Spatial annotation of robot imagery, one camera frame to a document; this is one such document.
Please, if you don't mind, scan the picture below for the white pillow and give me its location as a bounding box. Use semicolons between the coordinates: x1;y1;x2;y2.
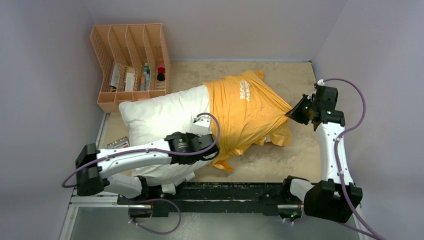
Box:
119;85;210;194

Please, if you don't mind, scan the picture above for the orange Mickey Mouse pillowcase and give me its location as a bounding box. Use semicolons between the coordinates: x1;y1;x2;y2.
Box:
202;70;292;172

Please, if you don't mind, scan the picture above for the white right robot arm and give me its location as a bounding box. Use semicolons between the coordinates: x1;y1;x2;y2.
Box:
280;84;363;224

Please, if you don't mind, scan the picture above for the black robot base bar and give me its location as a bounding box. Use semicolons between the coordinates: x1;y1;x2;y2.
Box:
118;179;303;222

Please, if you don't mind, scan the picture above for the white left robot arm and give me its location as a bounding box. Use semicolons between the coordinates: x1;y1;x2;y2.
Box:
75;132;220;205

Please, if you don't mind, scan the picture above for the colourful marker pen pack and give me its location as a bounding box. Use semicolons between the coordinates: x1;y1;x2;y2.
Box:
105;136;130;149

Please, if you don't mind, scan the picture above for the red and black bottle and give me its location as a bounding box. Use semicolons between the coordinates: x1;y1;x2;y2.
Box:
156;62;166;82

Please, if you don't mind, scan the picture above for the teal and orange tube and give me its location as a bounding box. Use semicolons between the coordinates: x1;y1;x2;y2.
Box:
140;62;150;91

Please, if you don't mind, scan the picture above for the beige paper card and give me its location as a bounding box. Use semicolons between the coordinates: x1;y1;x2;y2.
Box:
124;66;136;92

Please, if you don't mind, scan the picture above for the white paper booklet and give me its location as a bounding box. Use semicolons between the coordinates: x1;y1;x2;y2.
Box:
109;62;120;89

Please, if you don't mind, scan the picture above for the pink plastic file organizer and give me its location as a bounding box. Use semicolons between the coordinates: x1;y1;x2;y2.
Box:
90;23;171;113

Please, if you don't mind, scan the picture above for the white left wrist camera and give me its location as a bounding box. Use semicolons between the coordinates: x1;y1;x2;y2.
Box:
190;115;211;136

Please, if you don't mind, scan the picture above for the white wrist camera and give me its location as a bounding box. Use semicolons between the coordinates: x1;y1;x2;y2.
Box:
316;79;325;86
190;115;211;136

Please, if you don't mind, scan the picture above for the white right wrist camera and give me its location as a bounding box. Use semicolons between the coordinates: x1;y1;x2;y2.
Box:
316;79;325;86

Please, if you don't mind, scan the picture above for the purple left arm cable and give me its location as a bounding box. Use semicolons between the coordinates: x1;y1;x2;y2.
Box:
61;112;222;189

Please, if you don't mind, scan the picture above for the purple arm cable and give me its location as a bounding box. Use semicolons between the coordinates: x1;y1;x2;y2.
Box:
317;78;387;240
61;112;222;189

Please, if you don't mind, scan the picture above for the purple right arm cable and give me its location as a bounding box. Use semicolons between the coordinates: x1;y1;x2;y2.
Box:
317;78;387;240

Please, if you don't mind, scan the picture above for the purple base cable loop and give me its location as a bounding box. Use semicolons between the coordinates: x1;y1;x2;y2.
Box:
127;198;182;235

